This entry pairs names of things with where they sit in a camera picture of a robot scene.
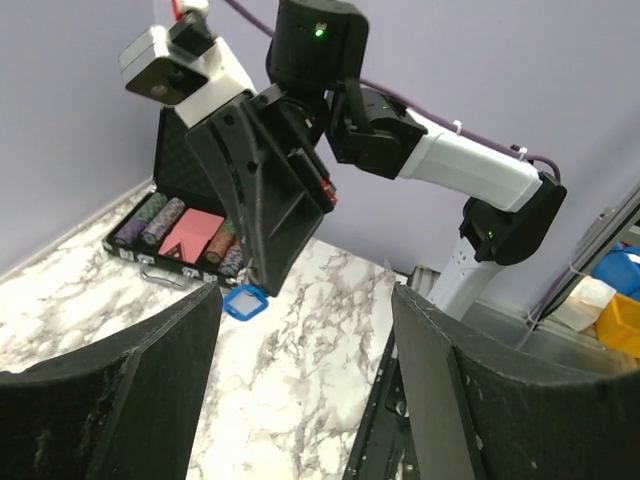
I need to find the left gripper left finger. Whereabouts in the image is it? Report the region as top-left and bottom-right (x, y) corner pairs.
(1, 284), (222, 479)

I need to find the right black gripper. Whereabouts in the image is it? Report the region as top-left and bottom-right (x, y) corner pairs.
(186, 84), (336, 295)

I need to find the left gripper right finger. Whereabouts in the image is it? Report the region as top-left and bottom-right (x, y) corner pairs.
(392, 285), (639, 479)

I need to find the silver keyring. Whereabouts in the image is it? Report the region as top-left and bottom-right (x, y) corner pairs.
(236, 262), (260, 286)

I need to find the blue key tag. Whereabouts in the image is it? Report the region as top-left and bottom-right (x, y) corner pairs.
(223, 284), (269, 322)

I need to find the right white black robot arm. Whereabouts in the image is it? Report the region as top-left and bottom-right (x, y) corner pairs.
(176, 1), (567, 319)

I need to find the red playing card deck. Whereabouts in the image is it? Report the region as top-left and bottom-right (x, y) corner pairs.
(158, 208), (224, 264)

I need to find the orange brown chip stack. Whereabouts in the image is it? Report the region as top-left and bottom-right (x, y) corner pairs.
(204, 218), (236, 265)

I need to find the blue white chip stack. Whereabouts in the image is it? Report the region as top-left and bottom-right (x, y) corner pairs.
(219, 243), (244, 277)

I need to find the black poker chip case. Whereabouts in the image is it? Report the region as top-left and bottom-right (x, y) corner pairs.
(102, 108), (244, 289)

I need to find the grey purple chip stack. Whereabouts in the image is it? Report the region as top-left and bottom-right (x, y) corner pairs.
(142, 197), (185, 246)

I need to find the green poker chip stack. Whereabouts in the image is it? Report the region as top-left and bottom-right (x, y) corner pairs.
(134, 192), (168, 224)

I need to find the purple poker chip stack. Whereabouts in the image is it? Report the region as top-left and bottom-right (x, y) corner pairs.
(114, 218), (147, 246)

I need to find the yellow plastic bin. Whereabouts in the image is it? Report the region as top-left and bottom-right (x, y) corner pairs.
(595, 293), (640, 359)

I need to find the blue plastic bin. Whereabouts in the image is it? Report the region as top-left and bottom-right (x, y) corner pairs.
(591, 243), (640, 301)

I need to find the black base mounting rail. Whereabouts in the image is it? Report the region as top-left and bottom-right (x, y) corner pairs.
(343, 333), (420, 480)

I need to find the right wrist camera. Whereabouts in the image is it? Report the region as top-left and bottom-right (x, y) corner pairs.
(119, 9), (256, 128)

